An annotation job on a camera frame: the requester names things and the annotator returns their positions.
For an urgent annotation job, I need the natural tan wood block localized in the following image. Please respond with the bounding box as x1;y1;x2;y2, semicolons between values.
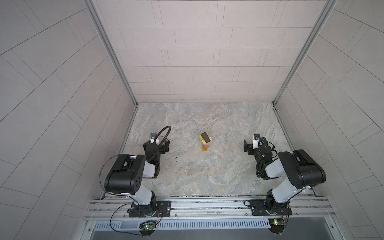
202;137;213;145

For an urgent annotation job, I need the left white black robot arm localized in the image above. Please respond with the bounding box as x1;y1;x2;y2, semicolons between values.
104;126;171;218

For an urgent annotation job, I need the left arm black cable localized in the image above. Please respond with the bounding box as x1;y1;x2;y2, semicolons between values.
98;153;133;197

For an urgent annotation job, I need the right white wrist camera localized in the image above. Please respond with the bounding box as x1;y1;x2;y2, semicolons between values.
253;134;261;149

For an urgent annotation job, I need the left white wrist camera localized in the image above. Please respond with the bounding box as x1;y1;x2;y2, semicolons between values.
150;133;158;144

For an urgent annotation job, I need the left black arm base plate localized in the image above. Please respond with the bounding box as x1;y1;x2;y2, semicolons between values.
127;201;171;218

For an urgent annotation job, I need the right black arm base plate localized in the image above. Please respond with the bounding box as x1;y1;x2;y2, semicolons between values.
249;200;293;216

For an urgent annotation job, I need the left green circuit board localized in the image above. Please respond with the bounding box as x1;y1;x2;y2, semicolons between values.
139;221;157;236

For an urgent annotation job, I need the aluminium mounting rail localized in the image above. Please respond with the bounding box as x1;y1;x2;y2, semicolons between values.
84;195;336;221

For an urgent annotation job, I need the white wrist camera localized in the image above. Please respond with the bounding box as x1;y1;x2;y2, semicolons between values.
150;133;158;144
253;134;261;149

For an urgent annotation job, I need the dark brown wood block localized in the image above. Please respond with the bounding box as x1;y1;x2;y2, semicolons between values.
200;132;212;144

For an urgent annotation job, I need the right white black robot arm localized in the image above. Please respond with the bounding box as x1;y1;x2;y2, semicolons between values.
244;134;326;217

